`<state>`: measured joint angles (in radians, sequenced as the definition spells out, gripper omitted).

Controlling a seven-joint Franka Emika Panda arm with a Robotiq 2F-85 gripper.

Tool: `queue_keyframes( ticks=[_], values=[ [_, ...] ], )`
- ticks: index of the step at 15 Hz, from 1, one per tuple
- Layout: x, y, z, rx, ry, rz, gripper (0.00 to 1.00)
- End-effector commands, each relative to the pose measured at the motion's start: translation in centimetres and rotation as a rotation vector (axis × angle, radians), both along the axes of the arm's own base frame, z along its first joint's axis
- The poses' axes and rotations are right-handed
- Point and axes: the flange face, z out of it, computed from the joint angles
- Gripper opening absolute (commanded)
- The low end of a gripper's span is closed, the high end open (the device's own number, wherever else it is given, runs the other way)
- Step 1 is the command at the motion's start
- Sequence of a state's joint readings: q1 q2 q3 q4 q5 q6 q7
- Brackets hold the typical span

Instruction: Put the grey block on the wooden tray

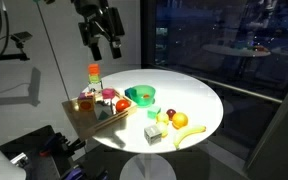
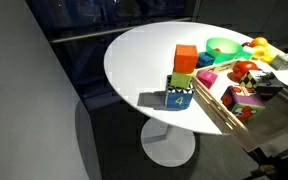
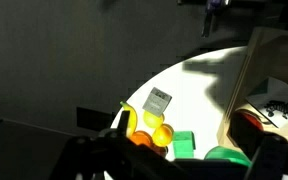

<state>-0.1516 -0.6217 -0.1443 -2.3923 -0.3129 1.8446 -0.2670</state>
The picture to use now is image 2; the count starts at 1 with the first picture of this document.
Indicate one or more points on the lime green foam block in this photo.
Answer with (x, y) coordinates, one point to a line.
(180, 80)

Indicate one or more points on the grey patterned block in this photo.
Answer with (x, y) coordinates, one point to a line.
(283, 62)

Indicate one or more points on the zebra picture block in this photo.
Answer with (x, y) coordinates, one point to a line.
(262, 83)

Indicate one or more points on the yellow toy lemon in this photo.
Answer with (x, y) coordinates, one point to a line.
(258, 52)

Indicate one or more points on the red toy tomato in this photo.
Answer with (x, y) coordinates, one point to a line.
(244, 68)

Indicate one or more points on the orange foam block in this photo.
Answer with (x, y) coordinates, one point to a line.
(185, 58)

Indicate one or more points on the small blue block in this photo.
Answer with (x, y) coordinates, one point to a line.
(205, 60)

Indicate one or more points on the yellow-orange toy peach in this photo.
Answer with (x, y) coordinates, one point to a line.
(259, 41)

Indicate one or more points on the blue block with number four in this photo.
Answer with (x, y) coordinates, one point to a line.
(179, 99)

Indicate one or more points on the green plastic bowl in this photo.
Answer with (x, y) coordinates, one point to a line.
(229, 55)

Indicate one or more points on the wooden slatted tray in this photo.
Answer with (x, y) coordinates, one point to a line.
(217, 106)

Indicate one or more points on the white table pedestal base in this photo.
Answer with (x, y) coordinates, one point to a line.
(170, 146)

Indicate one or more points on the grey metal window rail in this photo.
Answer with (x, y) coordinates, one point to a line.
(117, 30)

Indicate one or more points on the pink block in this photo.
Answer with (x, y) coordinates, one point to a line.
(206, 78)

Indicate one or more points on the purple and green picture block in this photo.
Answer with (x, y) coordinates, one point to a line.
(242, 105)

